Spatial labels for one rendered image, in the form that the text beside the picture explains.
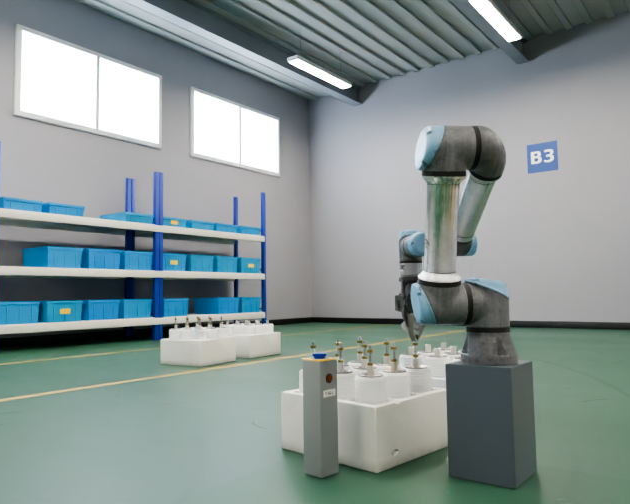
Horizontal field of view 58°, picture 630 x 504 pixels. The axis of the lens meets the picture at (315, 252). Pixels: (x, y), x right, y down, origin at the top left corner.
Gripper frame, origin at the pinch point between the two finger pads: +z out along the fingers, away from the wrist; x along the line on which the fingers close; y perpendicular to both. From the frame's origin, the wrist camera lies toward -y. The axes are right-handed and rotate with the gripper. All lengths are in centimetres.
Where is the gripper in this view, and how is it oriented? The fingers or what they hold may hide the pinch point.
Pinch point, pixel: (415, 337)
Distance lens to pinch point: 190.1
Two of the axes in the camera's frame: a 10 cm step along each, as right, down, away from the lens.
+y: -3.6, 0.7, 9.3
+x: -9.3, -0.1, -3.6
